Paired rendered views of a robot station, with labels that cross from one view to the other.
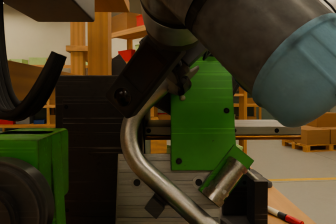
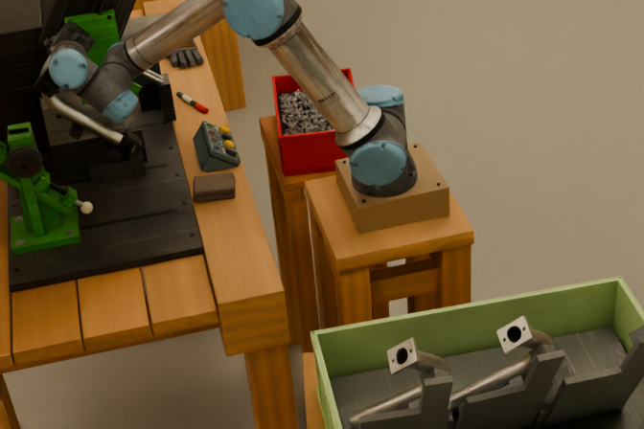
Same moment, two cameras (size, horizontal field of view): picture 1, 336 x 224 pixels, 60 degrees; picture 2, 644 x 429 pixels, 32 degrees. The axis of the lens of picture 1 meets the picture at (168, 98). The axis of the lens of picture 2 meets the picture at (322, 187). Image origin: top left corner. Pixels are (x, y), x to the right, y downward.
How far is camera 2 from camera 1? 2.24 m
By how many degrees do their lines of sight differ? 35
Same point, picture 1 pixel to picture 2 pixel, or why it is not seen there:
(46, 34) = not seen: outside the picture
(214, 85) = (103, 35)
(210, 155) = not seen: hidden behind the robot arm
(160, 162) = (73, 99)
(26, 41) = not seen: outside the picture
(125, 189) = (51, 121)
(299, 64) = (110, 112)
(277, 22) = (103, 102)
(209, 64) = (97, 19)
